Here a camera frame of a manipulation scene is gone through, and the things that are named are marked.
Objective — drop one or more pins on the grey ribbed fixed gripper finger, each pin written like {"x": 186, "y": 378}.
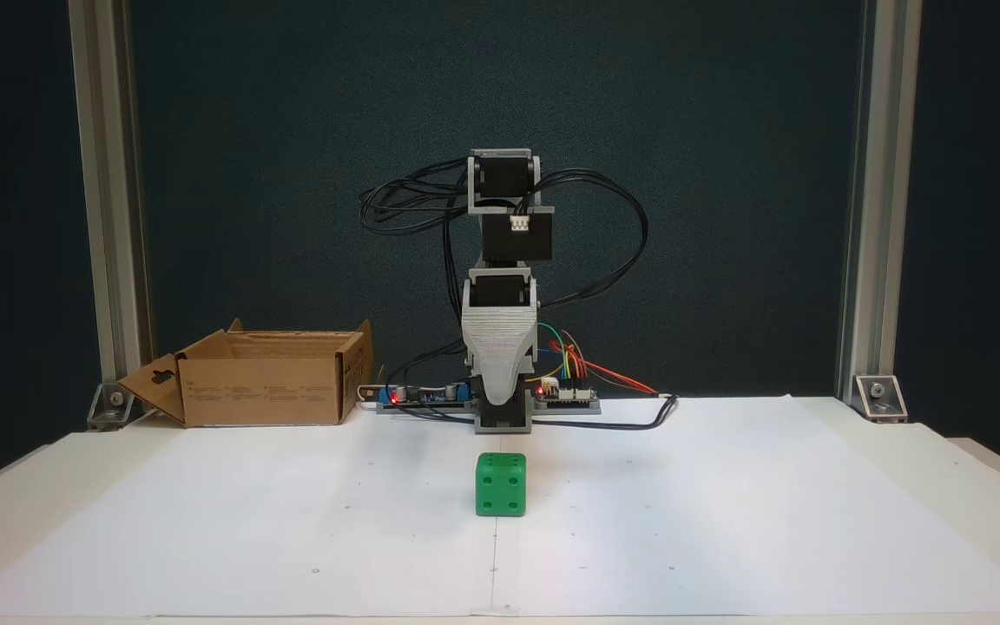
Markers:
{"x": 500, "y": 365}

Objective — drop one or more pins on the green die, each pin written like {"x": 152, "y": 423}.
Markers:
{"x": 500, "y": 486}

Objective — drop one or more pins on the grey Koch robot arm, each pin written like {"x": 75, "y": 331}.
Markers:
{"x": 517, "y": 239}

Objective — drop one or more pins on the blue circuit board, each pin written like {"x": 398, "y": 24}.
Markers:
{"x": 430, "y": 400}

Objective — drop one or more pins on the clear tape piece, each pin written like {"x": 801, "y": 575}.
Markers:
{"x": 507, "y": 609}

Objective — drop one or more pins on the brown cardboard box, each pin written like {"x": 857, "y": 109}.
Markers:
{"x": 257, "y": 395}

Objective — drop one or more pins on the metal corner bracket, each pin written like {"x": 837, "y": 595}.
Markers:
{"x": 880, "y": 398}
{"x": 114, "y": 406}

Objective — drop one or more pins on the aluminium frame post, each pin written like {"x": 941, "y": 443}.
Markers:
{"x": 882, "y": 217}
{"x": 109, "y": 217}

